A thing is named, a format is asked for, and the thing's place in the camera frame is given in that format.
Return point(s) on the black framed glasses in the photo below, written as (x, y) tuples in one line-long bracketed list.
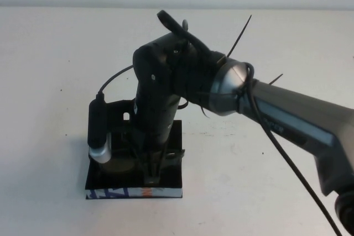
[(117, 167)]

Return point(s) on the black glasses case printed side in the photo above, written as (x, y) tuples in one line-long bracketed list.
[(172, 182)]

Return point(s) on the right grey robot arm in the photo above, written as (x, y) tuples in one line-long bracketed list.
[(290, 114)]

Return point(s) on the black right camera mount bracket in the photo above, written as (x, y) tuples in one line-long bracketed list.
[(121, 128)]

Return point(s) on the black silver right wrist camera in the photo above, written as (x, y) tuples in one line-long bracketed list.
[(97, 125)]

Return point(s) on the long black zip tie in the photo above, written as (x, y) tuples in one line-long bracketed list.
[(240, 35)]

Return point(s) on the short black zip tie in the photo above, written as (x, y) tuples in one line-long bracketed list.
[(276, 78), (204, 111)]

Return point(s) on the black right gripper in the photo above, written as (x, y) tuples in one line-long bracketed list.
[(156, 120)]

